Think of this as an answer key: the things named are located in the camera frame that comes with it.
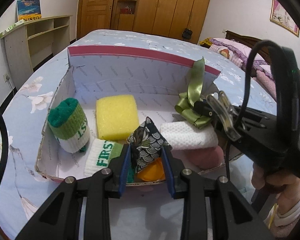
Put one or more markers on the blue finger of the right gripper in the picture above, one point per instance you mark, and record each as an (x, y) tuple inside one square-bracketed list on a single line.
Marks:
[(203, 108)]

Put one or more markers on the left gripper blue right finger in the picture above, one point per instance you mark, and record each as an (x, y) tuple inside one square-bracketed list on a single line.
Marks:
[(176, 175)]

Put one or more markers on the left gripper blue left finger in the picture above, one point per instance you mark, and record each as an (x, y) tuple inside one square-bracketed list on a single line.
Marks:
[(116, 173)]

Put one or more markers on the green satin ribbon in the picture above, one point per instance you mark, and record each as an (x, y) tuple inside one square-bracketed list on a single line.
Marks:
[(193, 99)]

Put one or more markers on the orange fabric pouch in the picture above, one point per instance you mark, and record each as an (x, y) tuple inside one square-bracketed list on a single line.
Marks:
[(152, 172)]

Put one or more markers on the white waffle towel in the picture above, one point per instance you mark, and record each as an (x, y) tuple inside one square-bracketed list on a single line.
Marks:
[(184, 136)]

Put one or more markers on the dark patterned fabric pouch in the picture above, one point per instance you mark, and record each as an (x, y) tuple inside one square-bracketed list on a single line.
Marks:
[(145, 145)]

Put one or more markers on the pink makeup sponge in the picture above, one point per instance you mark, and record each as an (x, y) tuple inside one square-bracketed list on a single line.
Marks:
[(206, 158)]

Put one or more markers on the yellow foam sponge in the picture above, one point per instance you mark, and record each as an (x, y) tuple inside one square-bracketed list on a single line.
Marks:
[(116, 117)]

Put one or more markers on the person's right hand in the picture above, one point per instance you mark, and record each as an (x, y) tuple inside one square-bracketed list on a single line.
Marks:
[(289, 197)]

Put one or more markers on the floral blue bed sheet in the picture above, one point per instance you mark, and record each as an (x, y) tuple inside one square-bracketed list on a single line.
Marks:
[(144, 212)]

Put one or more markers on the cartoon print pillow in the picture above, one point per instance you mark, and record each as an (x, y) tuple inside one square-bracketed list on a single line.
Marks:
[(227, 53)]

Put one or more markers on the pink ruffled pillow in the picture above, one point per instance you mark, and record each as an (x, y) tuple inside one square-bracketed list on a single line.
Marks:
[(242, 50)]

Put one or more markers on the black bag on wardrobe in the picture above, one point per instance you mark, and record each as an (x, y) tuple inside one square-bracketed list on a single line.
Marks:
[(187, 34)]

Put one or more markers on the pink cardboard box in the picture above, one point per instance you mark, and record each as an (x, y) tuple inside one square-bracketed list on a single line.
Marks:
[(164, 72)]

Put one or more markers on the dark wooden headboard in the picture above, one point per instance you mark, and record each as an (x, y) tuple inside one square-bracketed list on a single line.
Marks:
[(250, 42)]

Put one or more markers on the wooden wardrobe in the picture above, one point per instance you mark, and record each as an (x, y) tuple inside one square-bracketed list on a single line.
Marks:
[(167, 18)]

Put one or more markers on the wooden door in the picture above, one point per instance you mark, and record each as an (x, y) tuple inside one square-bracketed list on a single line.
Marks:
[(93, 15)]

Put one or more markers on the beige open bookshelf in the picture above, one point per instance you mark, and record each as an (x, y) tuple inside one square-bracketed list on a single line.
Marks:
[(31, 42)]

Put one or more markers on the green white box on shelf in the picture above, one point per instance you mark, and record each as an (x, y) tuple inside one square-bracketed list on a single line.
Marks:
[(10, 28)]

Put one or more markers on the blue yellow painting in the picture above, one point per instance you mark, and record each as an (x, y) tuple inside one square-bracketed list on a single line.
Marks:
[(28, 10)]

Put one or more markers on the framed wall picture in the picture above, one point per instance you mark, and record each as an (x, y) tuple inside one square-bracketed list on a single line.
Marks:
[(281, 17)]

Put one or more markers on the wall power socket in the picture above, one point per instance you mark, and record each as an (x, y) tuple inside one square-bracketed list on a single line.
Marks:
[(6, 77)]

